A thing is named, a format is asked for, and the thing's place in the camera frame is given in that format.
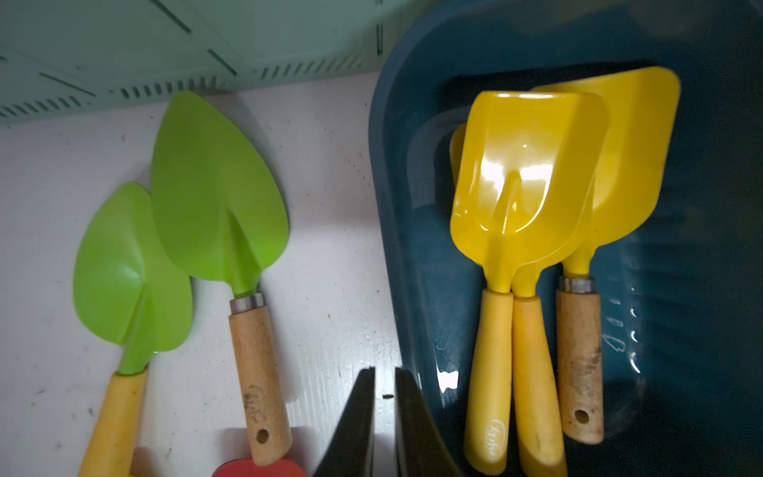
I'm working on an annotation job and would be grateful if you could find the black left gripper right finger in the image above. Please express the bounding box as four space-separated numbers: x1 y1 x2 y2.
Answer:
395 368 463 476

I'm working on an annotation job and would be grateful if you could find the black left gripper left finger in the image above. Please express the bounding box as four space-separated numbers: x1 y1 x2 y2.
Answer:
314 367 376 477

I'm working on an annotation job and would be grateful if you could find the dark teal storage box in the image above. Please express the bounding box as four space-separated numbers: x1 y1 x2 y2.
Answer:
370 1 762 476

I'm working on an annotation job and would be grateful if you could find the yellow square shovel yellow handle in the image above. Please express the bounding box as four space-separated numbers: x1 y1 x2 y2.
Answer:
449 90 612 477

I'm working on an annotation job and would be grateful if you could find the yellow shovel wooden handle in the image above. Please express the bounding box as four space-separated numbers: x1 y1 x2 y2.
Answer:
537 67 681 445

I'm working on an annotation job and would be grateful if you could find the mint green file organizer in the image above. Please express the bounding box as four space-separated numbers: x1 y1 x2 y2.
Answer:
0 0 442 127

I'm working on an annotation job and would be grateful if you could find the green shovel wooden handle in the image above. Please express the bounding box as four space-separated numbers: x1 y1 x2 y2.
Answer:
150 91 292 467

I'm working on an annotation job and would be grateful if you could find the green shovel yellow handle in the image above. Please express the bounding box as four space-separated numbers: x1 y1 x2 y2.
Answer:
73 182 193 476

